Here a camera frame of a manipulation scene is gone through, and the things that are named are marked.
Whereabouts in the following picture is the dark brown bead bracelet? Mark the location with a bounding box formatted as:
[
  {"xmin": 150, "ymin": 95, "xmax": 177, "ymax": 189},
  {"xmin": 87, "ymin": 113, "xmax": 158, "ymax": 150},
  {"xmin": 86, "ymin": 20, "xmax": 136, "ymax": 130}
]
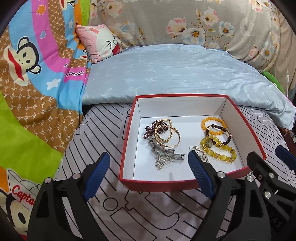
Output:
[{"xmin": 204, "ymin": 124, "xmax": 232, "ymax": 145}]

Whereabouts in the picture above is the silver dangle earring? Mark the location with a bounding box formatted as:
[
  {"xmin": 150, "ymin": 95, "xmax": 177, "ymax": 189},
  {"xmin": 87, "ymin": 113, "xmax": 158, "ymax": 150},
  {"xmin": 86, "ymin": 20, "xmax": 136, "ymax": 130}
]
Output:
[
  {"xmin": 189, "ymin": 146, "xmax": 210, "ymax": 163},
  {"xmin": 155, "ymin": 155, "xmax": 168, "ymax": 170}
]

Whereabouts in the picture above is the orange bead bracelet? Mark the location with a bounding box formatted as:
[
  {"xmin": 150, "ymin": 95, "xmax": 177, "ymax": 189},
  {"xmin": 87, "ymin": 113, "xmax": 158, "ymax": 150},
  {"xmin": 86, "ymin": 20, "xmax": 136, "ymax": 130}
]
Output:
[{"xmin": 200, "ymin": 116, "xmax": 227, "ymax": 136}]

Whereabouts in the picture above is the yellow crystal bead bracelet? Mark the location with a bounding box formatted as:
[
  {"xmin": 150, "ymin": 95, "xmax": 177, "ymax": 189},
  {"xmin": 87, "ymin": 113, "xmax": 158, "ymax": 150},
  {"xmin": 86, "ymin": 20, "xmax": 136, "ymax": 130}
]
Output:
[{"xmin": 200, "ymin": 135, "xmax": 238, "ymax": 163}]

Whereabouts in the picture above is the silver wristwatch purple dial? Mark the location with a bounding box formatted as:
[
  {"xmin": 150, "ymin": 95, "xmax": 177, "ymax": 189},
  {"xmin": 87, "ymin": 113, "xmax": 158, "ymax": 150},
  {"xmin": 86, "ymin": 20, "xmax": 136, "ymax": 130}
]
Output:
[{"xmin": 148, "ymin": 138, "xmax": 186, "ymax": 162}]

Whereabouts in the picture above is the thin gold bangle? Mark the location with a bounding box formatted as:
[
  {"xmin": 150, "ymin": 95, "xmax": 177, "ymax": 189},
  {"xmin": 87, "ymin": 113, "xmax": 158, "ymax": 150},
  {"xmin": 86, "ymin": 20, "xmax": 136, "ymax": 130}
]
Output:
[{"xmin": 154, "ymin": 126, "xmax": 181, "ymax": 149}]

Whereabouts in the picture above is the purple bead bracelet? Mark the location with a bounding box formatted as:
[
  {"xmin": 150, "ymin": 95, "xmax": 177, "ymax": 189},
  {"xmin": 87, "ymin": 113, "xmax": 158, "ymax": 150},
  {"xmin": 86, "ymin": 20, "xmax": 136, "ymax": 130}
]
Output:
[{"xmin": 143, "ymin": 119, "xmax": 168, "ymax": 141}]

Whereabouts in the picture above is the small gold bead bracelet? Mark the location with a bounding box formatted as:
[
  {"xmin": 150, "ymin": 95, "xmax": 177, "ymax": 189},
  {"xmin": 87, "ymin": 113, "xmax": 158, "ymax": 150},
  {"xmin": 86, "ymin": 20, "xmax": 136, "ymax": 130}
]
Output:
[{"xmin": 154, "ymin": 118, "xmax": 174, "ymax": 147}]

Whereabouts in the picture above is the green plastic object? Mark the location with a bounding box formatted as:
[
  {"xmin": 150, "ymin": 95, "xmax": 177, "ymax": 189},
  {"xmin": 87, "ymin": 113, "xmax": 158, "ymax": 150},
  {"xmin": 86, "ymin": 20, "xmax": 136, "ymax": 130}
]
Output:
[{"xmin": 262, "ymin": 71, "xmax": 285, "ymax": 94}]

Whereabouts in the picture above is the red cardboard box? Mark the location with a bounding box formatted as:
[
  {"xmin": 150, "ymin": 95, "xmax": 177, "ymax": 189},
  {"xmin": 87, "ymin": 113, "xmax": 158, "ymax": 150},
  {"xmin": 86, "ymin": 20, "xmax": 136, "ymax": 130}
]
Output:
[{"xmin": 119, "ymin": 94, "xmax": 266, "ymax": 192}]

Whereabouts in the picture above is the grey floral duvet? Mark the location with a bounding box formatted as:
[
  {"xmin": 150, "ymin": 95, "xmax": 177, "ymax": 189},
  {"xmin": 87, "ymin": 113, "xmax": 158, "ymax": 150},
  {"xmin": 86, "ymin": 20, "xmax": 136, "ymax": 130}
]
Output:
[{"xmin": 89, "ymin": 0, "xmax": 280, "ymax": 72}]

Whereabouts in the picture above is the colourful monkey cartoon blanket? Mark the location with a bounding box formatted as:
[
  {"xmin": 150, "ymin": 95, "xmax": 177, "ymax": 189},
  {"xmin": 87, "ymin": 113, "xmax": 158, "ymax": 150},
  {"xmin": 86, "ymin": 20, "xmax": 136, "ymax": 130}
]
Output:
[{"xmin": 1, "ymin": 1, "xmax": 90, "ymax": 238}]

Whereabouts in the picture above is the light blue quilt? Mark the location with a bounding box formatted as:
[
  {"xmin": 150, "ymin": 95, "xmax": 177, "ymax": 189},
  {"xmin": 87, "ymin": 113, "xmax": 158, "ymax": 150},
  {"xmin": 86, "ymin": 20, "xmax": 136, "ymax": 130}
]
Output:
[{"xmin": 82, "ymin": 44, "xmax": 295, "ymax": 130}]

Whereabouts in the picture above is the pink rabbit pillow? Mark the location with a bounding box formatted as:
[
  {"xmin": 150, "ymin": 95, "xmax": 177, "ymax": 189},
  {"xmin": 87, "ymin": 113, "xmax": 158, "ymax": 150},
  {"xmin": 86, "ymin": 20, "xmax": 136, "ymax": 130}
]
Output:
[{"xmin": 76, "ymin": 24, "xmax": 121, "ymax": 64}]

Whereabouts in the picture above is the white cord with switch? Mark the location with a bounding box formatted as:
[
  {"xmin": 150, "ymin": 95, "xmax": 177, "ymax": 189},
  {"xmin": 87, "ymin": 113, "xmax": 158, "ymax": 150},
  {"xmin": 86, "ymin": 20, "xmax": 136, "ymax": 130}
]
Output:
[{"xmin": 278, "ymin": 14, "xmax": 292, "ymax": 96}]

